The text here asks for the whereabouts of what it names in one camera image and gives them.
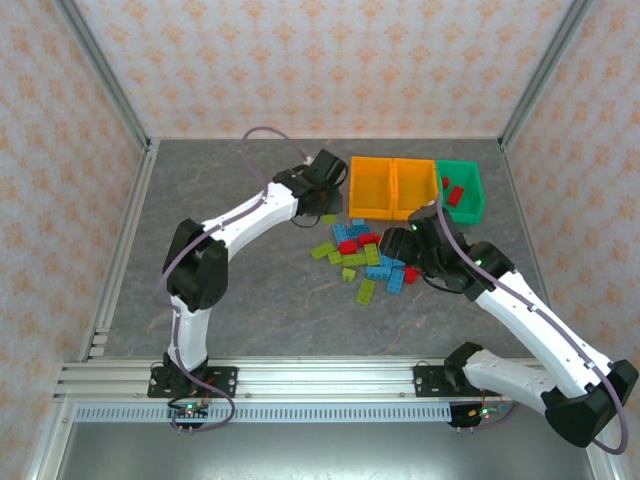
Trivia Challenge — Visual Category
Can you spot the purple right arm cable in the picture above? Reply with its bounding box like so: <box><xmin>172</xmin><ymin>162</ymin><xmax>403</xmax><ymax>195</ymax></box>
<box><xmin>434</xmin><ymin>197</ymin><xmax>630</xmax><ymax>456</ymax></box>

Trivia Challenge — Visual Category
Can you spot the small controller circuit board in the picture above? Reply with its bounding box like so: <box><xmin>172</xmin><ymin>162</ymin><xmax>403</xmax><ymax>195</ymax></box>
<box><xmin>167</xmin><ymin>399</ymin><xmax>211</xmax><ymax>431</ymax></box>
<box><xmin>447</xmin><ymin>402</ymin><xmax>511</xmax><ymax>430</ymax></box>

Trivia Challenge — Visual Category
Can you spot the aluminum extrusion rail beam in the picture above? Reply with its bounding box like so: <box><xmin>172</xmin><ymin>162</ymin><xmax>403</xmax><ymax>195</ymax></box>
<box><xmin>52</xmin><ymin>355</ymin><xmax>549</xmax><ymax>402</ymax></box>

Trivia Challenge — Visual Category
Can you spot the orange plastic bin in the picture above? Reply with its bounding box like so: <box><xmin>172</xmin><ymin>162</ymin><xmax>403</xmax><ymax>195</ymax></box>
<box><xmin>348</xmin><ymin>155</ymin><xmax>396</xmax><ymax>221</ymax></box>
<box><xmin>391</xmin><ymin>157</ymin><xmax>441</xmax><ymax>222</ymax></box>

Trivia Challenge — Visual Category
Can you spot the aluminum upright frame post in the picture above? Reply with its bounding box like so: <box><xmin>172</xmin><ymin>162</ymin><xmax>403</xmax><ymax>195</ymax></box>
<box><xmin>498</xmin><ymin>0</ymin><xmax>600</xmax><ymax>151</ymax></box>
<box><xmin>52</xmin><ymin>0</ymin><xmax>154</xmax><ymax>151</ymax></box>

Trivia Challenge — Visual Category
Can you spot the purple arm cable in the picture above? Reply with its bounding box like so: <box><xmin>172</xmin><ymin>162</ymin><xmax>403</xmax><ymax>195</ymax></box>
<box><xmin>434</xmin><ymin>197</ymin><xmax>630</xmax><ymax>456</ymax></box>
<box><xmin>154</xmin><ymin>126</ymin><xmax>309</xmax><ymax>434</ymax></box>

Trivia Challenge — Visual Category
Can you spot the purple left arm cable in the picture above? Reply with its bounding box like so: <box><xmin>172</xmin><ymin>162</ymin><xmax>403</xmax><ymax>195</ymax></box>
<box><xmin>154</xmin><ymin>126</ymin><xmax>309</xmax><ymax>434</ymax></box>

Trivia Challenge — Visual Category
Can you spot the green plastic bin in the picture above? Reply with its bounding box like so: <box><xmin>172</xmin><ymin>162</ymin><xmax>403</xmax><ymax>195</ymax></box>
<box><xmin>434</xmin><ymin>159</ymin><xmax>487</xmax><ymax>227</ymax></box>

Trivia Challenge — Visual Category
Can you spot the grey slotted cable duct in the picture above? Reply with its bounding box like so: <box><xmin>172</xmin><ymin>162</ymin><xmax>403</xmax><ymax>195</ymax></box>
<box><xmin>74</xmin><ymin>403</ymin><xmax>454</xmax><ymax>424</ymax></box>

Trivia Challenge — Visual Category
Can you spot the aluminum table side rail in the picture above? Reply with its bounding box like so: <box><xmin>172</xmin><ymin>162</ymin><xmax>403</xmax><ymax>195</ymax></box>
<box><xmin>79</xmin><ymin>139</ymin><xmax>161</xmax><ymax>362</ymax></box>
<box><xmin>498</xmin><ymin>139</ymin><xmax>551</xmax><ymax>306</ymax></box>

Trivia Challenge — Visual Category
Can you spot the aluminum lower frame post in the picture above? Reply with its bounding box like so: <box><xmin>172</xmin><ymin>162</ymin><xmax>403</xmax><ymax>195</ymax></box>
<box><xmin>24</xmin><ymin>399</ymin><xmax>76</xmax><ymax>480</ymax></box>
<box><xmin>584</xmin><ymin>443</ymin><xmax>622</xmax><ymax>480</ymax></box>

